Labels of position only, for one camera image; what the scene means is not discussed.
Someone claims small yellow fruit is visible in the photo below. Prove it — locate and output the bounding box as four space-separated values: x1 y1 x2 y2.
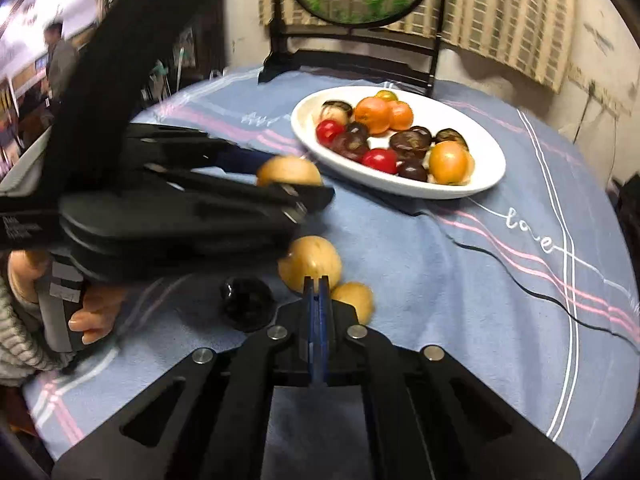
331 282 374 325

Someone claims beige round fruit back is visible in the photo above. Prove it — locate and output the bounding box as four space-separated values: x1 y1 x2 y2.
278 236 343 292

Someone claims red cherry tomato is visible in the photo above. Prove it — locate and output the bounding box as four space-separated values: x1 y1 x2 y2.
316 119 345 148
361 148 398 174

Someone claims yellow orange fruit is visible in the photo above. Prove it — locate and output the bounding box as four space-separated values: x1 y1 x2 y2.
428 141 469 185

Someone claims dark small fruit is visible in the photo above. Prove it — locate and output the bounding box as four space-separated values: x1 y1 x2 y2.
345 122 370 139

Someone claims dark brown fruit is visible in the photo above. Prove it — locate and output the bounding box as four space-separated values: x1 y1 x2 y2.
388 128 433 160

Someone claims large dark fruit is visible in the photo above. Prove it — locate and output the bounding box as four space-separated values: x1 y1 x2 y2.
434 128 469 151

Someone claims orange tangerine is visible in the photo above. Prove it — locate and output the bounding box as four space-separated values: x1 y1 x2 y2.
354 96 392 136

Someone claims large beige apple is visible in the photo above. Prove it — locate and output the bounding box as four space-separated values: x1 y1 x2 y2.
316 100 354 126

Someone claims dark round fruit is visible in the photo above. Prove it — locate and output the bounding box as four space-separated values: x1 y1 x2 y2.
397 160 428 182

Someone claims dark maroon fruit front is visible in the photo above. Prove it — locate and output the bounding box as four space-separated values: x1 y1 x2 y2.
330 132 370 162

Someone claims person left hand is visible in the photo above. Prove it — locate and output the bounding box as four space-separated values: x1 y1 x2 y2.
8 250 127 346

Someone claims blue striped tablecloth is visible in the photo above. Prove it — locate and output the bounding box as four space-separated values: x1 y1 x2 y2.
22 81 639 474

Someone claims grey knit sleeve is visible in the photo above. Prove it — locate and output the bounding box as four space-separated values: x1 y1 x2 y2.
0 275 75 387

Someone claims dark wooden cabinet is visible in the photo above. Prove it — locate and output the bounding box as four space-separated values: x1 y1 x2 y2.
167 0 227 93

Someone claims white oval plate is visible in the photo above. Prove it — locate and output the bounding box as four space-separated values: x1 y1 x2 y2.
291 86 506 200

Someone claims round fish screen stand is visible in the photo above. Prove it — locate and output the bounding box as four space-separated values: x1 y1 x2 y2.
258 0 446 96

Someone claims checkered beige curtain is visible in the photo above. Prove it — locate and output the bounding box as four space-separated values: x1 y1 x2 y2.
257 0 577 94

